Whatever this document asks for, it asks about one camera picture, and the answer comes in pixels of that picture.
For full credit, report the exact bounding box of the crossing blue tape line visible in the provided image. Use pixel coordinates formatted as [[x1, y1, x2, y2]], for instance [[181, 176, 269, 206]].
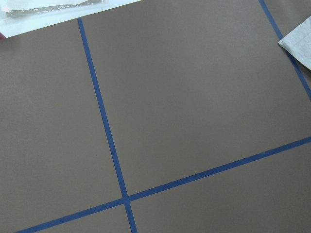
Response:
[[18, 136, 311, 233]]

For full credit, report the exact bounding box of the grey cartoon print t-shirt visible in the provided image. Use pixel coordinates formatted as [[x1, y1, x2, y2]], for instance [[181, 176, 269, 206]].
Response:
[[278, 17, 311, 70]]

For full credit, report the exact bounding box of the clear plastic bag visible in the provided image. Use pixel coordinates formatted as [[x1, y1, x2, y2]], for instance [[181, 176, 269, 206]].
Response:
[[0, 0, 135, 40]]

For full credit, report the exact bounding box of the long blue tape line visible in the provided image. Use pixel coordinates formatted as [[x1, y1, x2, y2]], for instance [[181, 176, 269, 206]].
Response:
[[78, 18, 138, 233]]

